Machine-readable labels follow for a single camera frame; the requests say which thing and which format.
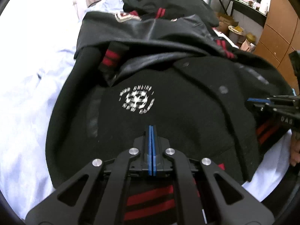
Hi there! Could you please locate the black red-striped varsity jacket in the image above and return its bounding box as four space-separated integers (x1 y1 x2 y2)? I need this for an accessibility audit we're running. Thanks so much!
46 11 293 223

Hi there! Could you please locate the person's right hand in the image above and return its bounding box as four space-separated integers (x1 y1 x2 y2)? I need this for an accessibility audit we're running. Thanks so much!
289 131 300 167

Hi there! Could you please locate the brown paper bag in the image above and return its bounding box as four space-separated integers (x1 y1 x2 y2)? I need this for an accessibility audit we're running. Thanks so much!
240 39 256 52

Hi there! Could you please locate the yellow bag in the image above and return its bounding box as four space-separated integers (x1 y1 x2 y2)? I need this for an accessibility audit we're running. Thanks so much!
245 33 256 44

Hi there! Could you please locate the white waste bin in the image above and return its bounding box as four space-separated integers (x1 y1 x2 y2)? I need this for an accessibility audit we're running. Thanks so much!
228 25 245 44

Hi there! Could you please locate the wooden wardrobe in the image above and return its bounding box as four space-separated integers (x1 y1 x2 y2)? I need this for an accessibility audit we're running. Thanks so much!
254 0 299 94

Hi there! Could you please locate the brown cardboard box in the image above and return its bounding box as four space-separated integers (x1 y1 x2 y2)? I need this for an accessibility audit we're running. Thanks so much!
215 12 239 36

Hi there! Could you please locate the black desk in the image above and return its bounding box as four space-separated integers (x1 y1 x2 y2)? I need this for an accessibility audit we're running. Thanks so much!
218 0 267 27

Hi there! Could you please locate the black sweater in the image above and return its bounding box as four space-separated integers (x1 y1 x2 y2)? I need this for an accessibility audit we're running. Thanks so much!
123 0 219 27

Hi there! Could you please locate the light blue bed sheet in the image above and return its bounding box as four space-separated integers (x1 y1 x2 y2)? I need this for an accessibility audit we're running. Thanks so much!
0 0 293 221

